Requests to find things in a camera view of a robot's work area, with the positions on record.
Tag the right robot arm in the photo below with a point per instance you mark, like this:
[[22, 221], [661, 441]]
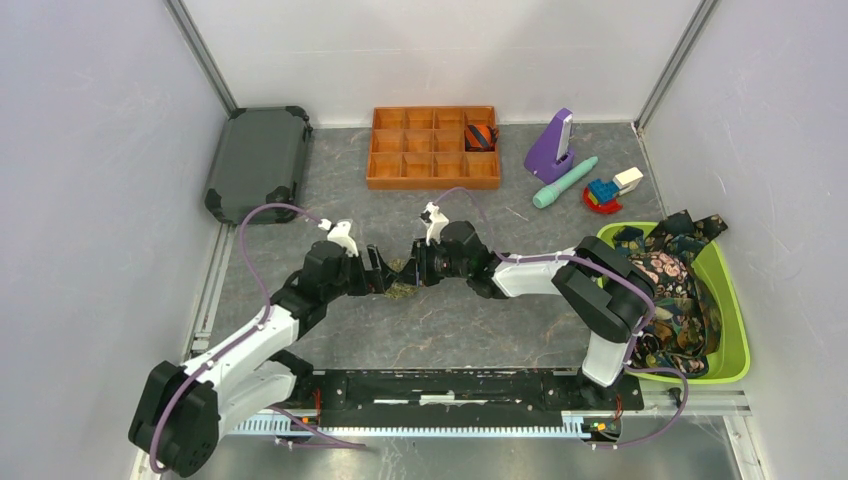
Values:
[[609, 293]]

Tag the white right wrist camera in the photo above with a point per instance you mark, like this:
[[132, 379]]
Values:
[[434, 222]]

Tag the black gold leaf tie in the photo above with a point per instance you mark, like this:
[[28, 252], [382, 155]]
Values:
[[681, 236]]

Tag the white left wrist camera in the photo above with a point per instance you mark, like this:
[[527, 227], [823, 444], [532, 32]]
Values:
[[340, 233]]

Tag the navy orange floral tie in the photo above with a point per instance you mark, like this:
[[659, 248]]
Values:
[[683, 333]]

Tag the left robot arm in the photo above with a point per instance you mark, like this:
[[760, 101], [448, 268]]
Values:
[[184, 410]]

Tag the mint green cylinder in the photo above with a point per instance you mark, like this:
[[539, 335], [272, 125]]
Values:
[[548, 194]]

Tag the black pink rose tie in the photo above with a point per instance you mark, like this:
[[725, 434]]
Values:
[[672, 277]]

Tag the rolled orange striped tie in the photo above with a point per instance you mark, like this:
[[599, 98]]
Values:
[[480, 137]]

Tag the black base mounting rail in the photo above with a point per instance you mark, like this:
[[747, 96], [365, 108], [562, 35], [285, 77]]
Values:
[[456, 398]]

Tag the purple metronome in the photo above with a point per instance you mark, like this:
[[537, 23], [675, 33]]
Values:
[[551, 156]]

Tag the green gold vine tie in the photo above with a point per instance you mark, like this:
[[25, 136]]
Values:
[[399, 290]]

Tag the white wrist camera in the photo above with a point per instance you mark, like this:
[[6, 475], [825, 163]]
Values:
[[434, 222], [340, 233]]

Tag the orange wooden compartment tray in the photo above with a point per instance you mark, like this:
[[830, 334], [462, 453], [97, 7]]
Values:
[[422, 148]]

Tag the lime green plastic bin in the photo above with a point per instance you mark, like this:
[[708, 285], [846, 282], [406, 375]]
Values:
[[731, 361]]

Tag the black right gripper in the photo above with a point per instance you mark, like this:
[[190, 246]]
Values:
[[419, 266]]

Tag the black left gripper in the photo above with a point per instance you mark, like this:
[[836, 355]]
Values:
[[377, 264]]

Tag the colourful toy brick boat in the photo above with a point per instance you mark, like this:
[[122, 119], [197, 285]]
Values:
[[602, 196]]

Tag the dark green hard case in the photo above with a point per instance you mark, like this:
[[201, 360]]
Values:
[[260, 158]]

